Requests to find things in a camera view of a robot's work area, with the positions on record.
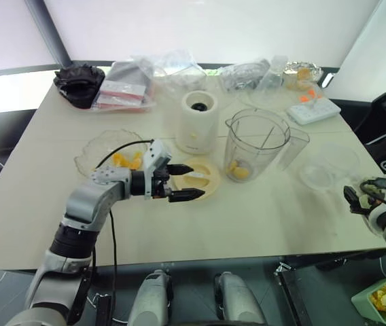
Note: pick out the black crumpled cloth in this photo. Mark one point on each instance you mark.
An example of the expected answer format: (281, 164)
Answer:
(79, 85)

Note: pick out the green plastic bin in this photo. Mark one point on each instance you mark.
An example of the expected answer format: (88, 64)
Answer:
(361, 302)

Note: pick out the small clear plastic bag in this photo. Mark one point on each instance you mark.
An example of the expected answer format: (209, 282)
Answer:
(272, 76)

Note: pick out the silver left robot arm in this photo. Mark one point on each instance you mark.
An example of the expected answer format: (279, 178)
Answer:
(87, 203)

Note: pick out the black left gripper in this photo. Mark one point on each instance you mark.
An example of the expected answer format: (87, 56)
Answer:
(160, 177)

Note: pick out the clear glass bowl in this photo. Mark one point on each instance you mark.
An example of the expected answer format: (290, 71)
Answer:
(101, 149)

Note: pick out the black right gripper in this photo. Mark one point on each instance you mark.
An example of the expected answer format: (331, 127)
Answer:
(363, 203)

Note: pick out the clear round plastic lid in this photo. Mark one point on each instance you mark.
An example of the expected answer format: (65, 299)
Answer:
(317, 176)

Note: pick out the small orange plastic pieces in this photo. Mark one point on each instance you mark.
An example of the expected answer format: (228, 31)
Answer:
(306, 98)

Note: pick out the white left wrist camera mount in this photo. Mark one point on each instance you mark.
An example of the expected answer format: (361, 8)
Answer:
(155, 156)

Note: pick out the crumpled foil bowl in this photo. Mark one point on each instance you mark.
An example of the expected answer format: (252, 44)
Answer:
(312, 69)

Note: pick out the cream blender lid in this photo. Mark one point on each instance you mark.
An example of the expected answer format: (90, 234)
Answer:
(210, 178)

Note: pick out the plastic bag with pink packs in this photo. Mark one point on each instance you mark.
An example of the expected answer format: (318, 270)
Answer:
(125, 88)

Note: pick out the black table frame leg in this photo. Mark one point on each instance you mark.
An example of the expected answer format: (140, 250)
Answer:
(291, 295)

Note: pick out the clear crumpled plastic bag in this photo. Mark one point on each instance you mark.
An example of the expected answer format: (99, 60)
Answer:
(179, 68)

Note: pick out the white blender base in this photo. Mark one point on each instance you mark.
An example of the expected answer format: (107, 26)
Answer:
(196, 132)

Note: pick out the clear plastic container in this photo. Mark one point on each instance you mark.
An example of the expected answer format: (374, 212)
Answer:
(344, 159)

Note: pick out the plastic bag with grey contents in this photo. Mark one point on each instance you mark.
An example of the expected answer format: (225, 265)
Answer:
(244, 76)

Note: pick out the clear blender jar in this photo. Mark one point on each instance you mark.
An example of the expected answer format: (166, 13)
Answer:
(247, 149)

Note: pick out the silver rounded robot leg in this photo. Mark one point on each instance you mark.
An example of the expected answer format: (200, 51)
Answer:
(237, 299)
(150, 299)

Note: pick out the orange peels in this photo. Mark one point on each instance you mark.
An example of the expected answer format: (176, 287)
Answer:
(385, 297)

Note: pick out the dark window frame post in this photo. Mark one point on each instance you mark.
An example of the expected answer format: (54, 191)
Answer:
(52, 34)

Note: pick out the black metal bracket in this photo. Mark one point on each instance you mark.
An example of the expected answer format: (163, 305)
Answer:
(103, 310)

